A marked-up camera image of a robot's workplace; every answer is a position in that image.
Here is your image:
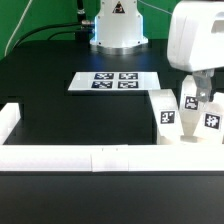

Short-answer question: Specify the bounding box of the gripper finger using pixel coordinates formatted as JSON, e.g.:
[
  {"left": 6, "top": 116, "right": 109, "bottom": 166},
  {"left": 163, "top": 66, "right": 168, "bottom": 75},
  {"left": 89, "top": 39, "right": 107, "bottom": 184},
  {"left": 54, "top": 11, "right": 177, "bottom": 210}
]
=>
[{"left": 193, "top": 69, "right": 214, "bottom": 102}]

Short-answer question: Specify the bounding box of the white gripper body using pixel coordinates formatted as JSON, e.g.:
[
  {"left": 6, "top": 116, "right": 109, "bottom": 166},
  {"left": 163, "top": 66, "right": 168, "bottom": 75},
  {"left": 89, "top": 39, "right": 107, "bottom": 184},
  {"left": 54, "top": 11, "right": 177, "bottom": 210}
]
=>
[{"left": 167, "top": 0, "right": 224, "bottom": 72}]

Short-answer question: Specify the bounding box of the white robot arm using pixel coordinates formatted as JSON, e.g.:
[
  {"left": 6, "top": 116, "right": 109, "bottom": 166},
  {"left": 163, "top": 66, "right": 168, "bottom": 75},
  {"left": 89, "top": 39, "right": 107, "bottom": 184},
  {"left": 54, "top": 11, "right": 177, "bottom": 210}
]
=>
[{"left": 90, "top": 0, "right": 224, "bottom": 102}]

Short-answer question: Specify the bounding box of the white marker base plate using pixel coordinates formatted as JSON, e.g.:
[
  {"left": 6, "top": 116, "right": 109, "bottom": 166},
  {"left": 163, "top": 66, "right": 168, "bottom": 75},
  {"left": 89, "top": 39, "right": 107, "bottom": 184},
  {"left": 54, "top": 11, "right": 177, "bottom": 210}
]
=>
[{"left": 68, "top": 71, "right": 160, "bottom": 91}]

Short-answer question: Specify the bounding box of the black cable bundle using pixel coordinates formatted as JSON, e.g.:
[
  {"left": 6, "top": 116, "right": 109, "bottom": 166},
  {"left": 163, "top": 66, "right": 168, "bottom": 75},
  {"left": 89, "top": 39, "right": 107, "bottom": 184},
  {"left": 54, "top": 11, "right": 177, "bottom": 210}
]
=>
[{"left": 13, "top": 0, "right": 98, "bottom": 48}]

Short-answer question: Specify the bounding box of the white front fence wall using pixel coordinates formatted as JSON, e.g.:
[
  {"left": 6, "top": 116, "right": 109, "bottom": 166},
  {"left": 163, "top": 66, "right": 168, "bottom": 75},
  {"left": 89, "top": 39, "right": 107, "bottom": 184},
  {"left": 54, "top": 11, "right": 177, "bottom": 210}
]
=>
[{"left": 0, "top": 144, "right": 224, "bottom": 172}]

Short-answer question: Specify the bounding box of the white fence wall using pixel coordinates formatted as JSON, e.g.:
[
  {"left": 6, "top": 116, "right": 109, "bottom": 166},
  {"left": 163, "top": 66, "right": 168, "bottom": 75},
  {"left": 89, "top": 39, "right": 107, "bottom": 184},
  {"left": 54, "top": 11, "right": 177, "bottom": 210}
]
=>
[
  {"left": 0, "top": 103, "right": 21, "bottom": 145},
  {"left": 0, "top": 144, "right": 224, "bottom": 172}
]

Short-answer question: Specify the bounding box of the white cable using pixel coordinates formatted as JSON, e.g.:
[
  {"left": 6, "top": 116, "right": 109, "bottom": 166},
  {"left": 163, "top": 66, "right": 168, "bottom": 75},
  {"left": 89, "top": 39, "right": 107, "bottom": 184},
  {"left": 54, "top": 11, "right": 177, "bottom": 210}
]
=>
[{"left": 3, "top": 0, "right": 34, "bottom": 58}]

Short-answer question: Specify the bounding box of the white left fence wall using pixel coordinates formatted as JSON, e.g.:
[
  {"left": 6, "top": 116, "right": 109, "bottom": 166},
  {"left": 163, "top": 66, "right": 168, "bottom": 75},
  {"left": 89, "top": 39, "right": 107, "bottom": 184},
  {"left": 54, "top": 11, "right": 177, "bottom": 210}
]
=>
[{"left": 0, "top": 103, "right": 21, "bottom": 145}]

